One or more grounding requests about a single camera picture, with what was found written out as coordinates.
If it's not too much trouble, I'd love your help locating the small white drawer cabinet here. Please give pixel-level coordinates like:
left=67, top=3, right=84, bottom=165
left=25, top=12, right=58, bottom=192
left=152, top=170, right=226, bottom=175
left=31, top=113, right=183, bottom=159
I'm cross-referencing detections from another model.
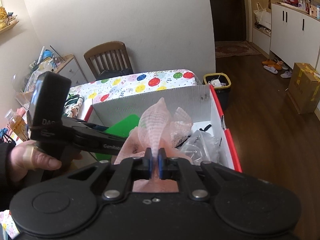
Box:
left=15, top=54, right=89, bottom=108

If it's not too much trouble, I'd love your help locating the yellow woven ornament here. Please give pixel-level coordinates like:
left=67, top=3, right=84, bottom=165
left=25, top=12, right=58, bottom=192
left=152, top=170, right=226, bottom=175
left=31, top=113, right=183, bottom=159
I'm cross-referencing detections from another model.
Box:
left=0, top=7, right=8, bottom=29

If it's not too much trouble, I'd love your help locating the pink mesh bath pouf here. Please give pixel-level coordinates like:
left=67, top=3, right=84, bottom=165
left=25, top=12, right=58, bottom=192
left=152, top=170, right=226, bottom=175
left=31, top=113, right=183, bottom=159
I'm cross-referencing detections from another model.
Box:
left=114, top=98, right=193, bottom=193

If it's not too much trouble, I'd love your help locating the clear bubble wrap bag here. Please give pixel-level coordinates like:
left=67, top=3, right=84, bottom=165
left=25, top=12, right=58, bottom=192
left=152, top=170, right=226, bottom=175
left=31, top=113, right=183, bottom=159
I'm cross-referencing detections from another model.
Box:
left=180, top=130, right=220, bottom=165

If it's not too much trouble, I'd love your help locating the brown cardboard box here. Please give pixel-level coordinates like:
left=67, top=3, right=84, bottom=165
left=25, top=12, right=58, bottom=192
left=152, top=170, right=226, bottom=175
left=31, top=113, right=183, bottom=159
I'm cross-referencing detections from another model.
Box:
left=288, top=62, right=319, bottom=114

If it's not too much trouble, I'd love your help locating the brown wooden chair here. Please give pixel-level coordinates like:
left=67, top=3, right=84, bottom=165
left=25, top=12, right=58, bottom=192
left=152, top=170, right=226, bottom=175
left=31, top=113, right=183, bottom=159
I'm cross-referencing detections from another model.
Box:
left=84, top=41, right=133, bottom=80

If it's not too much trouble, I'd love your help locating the person's left hand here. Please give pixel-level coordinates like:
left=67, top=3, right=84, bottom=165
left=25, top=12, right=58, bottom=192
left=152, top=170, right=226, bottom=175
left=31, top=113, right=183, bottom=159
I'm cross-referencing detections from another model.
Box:
left=8, top=140, right=62, bottom=183

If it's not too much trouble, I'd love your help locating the wooden wall shelf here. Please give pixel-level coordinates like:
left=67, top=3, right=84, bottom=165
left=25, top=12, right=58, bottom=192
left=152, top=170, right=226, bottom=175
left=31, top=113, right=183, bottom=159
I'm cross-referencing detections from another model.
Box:
left=0, top=21, right=19, bottom=34

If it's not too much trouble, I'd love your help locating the patterned door mat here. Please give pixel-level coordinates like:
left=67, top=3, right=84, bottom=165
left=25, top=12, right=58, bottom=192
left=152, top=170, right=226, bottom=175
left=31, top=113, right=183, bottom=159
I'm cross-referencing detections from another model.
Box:
left=215, top=41, right=261, bottom=59

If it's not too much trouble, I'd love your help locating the white tote bag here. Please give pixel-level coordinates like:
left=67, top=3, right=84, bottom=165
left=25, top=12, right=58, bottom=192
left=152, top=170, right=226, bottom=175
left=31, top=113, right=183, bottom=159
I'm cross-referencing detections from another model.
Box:
left=253, top=2, right=272, bottom=30

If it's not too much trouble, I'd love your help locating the red white cardboard box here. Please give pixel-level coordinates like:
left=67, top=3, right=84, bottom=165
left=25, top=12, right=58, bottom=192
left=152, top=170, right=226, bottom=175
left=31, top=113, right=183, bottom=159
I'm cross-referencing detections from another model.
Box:
left=83, top=84, right=243, bottom=173

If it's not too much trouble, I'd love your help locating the orange drink plastic bottle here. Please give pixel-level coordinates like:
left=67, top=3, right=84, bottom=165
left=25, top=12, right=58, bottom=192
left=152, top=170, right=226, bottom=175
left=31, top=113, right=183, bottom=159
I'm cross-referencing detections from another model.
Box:
left=5, top=109, right=28, bottom=141

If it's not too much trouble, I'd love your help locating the patterned fabric pouch green strap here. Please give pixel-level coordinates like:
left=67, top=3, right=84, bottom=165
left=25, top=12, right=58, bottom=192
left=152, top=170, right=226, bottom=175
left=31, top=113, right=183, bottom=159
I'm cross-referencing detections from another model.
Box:
left=62, top=93, right=85, bottom=119

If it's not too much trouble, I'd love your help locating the colourful balloon tablecloth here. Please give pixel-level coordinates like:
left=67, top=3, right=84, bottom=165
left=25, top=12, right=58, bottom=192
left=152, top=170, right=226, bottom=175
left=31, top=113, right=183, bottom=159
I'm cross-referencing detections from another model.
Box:
left=1, top=69, right=200, bottom=239

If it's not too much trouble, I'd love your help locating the white wall cabinet unit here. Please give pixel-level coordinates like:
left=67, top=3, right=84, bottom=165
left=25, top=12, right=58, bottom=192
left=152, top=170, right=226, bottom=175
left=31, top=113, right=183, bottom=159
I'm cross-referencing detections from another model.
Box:
left=249, top=0, right=319, bottom=70

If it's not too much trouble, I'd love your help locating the clear plastic bag of items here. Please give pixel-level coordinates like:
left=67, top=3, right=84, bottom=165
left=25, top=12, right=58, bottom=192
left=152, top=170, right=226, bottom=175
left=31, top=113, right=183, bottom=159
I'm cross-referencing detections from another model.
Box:
left=24, top=70, right=42, bottom=93

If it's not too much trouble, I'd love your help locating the black yellow waste bin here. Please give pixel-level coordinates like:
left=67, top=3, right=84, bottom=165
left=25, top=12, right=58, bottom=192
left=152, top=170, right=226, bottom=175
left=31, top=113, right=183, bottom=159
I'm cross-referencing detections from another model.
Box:
left=203, top=73, right=231, bottom=110

